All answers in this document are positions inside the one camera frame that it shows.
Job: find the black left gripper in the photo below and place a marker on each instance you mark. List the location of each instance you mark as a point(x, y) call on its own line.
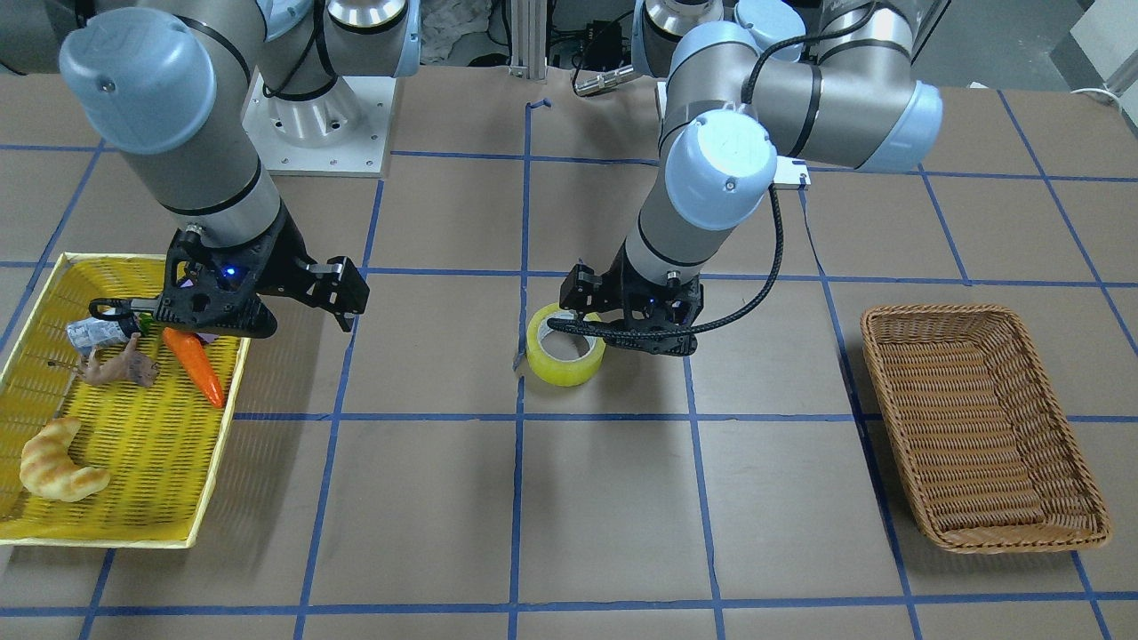
point(582, 288)

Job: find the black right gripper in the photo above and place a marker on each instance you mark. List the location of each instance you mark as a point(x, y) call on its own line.
point(283, 259)

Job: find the yellow tape roll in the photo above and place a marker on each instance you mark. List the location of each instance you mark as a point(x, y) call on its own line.
point(561, 359)

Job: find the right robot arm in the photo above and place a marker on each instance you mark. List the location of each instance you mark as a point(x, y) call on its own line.
point(164, 83)

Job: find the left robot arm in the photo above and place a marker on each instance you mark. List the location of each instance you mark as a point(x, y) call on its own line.
point(746, 86)

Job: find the orange toy carrot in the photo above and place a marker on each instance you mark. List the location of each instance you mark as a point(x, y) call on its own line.
point(188, 349)

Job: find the brown toy animal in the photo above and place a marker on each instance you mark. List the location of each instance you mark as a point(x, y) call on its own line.
point(130, 365)

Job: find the small labelled bottle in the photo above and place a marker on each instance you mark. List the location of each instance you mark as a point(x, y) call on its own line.
point(95, 333)

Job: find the yellow woven basket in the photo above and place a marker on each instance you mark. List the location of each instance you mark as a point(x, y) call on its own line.
point(162, 445)

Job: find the toy croissant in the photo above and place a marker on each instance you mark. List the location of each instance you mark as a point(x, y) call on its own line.
point(47, 471)

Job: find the brown wicker basket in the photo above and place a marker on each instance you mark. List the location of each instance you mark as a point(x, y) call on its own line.
point(984, 451)

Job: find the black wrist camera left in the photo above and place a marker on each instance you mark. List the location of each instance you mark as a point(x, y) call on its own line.
point(582, 291)

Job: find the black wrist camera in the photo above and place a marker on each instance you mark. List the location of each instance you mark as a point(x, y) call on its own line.
point(337, 287)
point(582, 291)

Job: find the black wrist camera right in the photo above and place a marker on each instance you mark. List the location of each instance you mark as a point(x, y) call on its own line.
point(337, 287)

